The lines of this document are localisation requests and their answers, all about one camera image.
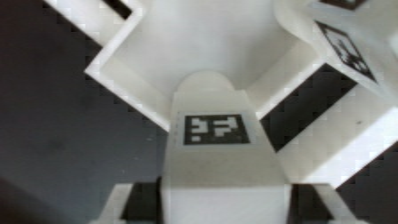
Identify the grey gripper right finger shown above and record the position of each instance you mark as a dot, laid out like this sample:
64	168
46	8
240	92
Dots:
343	216

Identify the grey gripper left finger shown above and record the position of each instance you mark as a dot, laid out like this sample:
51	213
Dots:
110	215

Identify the small white leg block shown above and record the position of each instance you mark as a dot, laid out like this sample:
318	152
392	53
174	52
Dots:
224	184

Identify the white chair seat block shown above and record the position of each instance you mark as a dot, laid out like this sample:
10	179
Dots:
183	36

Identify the white leg block with tag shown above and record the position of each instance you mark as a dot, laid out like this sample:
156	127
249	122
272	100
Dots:
348	28

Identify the white U-shaped fixture frame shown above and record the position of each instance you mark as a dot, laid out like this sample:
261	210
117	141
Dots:
343	140

